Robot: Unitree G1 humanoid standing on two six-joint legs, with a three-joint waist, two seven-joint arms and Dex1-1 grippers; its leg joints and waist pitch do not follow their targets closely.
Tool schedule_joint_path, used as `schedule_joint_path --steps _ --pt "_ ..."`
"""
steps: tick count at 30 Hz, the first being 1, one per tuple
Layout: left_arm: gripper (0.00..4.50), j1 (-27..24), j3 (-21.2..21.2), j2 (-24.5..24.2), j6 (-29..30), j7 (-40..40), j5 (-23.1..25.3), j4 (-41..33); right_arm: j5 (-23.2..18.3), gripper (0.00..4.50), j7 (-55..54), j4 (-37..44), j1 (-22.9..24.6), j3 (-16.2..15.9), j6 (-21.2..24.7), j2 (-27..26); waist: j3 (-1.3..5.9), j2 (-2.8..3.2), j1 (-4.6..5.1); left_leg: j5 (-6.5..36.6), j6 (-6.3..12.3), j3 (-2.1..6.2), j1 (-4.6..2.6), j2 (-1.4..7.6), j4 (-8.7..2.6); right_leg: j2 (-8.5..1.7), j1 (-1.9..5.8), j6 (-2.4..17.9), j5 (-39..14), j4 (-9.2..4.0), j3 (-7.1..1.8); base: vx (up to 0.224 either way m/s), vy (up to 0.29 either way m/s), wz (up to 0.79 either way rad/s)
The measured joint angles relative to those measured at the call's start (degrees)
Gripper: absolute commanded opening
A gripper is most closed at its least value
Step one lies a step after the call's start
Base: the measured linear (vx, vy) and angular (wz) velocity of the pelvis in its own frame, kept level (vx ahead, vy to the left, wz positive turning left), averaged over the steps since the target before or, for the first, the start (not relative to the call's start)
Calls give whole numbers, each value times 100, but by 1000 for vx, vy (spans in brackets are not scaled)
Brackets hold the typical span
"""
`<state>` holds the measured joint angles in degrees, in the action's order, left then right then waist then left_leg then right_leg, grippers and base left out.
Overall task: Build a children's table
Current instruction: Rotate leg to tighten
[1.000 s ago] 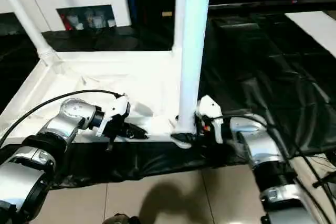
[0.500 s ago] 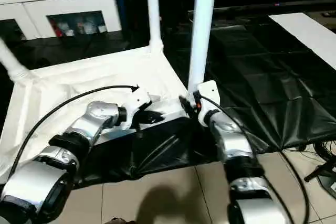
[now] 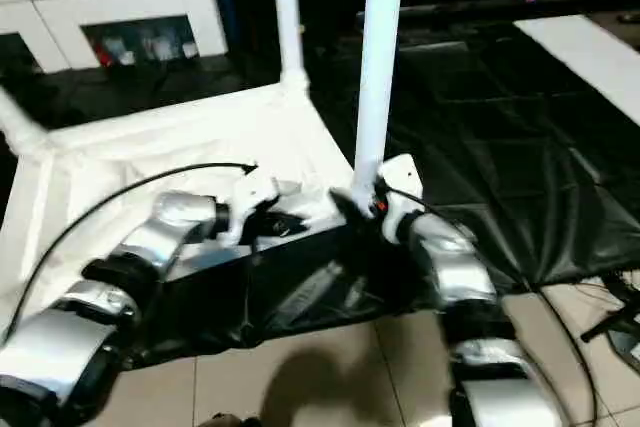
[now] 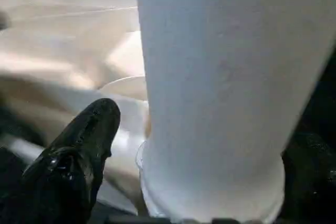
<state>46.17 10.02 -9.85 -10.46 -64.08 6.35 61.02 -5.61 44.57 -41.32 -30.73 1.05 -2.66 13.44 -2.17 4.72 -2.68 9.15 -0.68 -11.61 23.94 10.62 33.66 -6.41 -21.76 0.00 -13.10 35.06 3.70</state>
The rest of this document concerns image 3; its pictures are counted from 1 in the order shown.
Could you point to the white plastic table leg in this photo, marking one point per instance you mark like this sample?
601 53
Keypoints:
18 127
288 17
380 47

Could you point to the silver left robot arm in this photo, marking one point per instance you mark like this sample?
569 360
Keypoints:
160 232

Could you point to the black work mat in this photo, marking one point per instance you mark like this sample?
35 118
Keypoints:
500 147

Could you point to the grey left robot leg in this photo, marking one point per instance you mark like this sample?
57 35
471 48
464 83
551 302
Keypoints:
228 421

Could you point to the white flat board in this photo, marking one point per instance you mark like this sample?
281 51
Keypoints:
590 57

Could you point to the black stand base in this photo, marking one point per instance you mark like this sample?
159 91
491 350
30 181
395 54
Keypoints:
615 317

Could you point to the white glass-door cabinet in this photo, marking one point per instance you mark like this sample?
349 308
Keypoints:
60 7

